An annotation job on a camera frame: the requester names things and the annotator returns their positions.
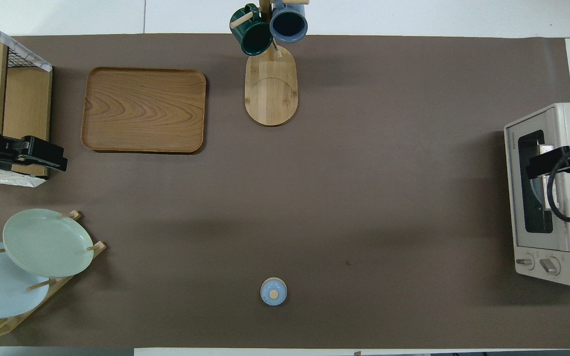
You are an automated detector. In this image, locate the small blue white bowl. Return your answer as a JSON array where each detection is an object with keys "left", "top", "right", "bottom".
[{"left": 260, "top": 277, "right": 288, "bottom": 307}]

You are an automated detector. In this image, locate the blue mug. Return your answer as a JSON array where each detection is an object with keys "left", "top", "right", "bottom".
[{"left": 269, "top": 0, "right": 309, "bottom": 44}]

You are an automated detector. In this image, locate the black wire mesh panel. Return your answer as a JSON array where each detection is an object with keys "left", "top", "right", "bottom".
[{"left": 0, "top": 22, "right": 50, "bottom": 70}]

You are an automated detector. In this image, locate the wooden plate rack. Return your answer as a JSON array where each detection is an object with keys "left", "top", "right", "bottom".
[{"left": 0, "top": 210, "right": 107, "bottom": 339}]

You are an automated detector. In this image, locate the pale green plate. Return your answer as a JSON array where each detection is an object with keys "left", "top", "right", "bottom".
[{"left": 2, "top": 208, "right": 95, "bottom": 278}]

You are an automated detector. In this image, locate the dark green mug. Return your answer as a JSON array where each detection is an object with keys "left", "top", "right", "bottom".
[{"left": 230, "top": 4, "right": 274, "bottom": 56}]

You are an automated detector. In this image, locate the wooden mug tree stand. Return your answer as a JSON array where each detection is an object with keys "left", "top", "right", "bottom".
[{"left": 230, "top": 0, "right": 310, "bottom": 127}]

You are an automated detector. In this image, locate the brown table mat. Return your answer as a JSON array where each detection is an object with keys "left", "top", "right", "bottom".
[{"left": 0, "top": 34, "right": 570, "bottom": 349}]

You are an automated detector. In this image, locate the wooden shelf unit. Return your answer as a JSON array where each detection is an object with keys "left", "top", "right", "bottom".
[{"left": 0, "top": 12, "right": 53, "bottom": 187}]

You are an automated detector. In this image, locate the rectangular wooden tray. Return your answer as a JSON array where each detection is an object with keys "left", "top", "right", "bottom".
[{"left": 81, "top": 67, "right": 207, "bottom": 154}]

